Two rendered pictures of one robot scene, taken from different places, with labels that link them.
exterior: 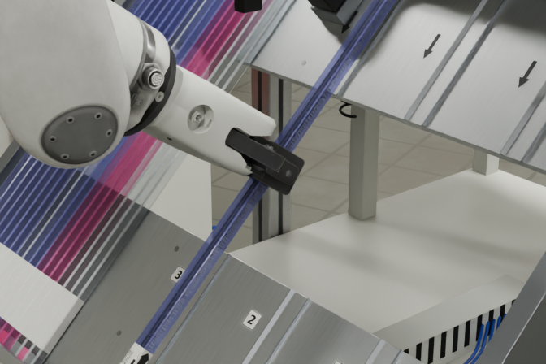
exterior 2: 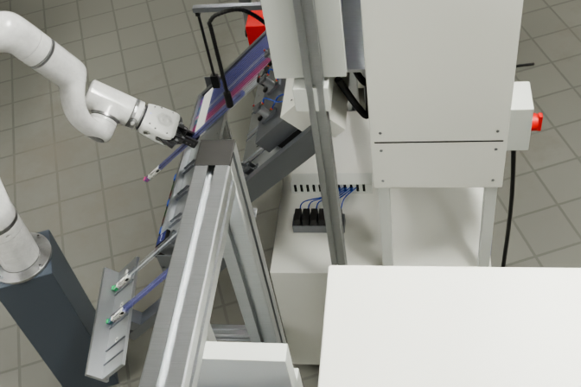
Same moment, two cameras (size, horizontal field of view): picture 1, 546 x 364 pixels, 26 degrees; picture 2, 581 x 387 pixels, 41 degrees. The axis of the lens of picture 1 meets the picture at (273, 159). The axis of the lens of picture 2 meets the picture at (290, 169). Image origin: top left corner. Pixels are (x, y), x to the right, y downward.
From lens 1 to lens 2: 1.86 m
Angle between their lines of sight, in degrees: 49
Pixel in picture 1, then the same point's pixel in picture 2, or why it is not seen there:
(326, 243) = (360, 123)
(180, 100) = (140, 128)
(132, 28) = (128, 111)
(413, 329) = (313, 178)
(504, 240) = not seen: hidden behind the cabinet
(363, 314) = not seen: hidden behind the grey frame
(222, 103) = (152, 131)
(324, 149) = not seen: outside the picture
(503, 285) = (363, 176)
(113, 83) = (96, 134)
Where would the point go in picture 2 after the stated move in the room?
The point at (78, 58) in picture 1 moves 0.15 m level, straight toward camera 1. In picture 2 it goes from (84, 130) to (42, 166)
